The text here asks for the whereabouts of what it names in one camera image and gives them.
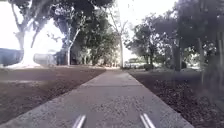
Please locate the robot's own part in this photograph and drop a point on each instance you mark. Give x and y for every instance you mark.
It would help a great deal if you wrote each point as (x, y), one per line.
(79, 121)
(146, 120)

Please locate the forked-trunk tree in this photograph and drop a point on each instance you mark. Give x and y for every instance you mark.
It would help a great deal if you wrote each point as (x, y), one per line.
(68, 53)

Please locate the brown mulch ground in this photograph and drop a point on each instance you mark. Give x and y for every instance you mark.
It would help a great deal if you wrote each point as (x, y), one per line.
(173, 93)
(33, 90)

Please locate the thin-trunked tree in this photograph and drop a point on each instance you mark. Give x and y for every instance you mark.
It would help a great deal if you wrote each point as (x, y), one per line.
(121, 53)

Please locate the dark building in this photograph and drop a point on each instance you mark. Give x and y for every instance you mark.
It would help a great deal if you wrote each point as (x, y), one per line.
(10, 56)

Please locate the group of trees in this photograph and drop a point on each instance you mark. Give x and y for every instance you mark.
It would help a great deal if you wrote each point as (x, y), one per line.
(150, 40)

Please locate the large pale-trunked tree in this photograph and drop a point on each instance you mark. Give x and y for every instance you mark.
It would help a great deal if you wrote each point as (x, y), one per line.
(25, 50)

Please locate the grey concrete path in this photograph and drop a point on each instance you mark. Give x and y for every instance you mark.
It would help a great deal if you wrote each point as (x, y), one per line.
(110, 100)

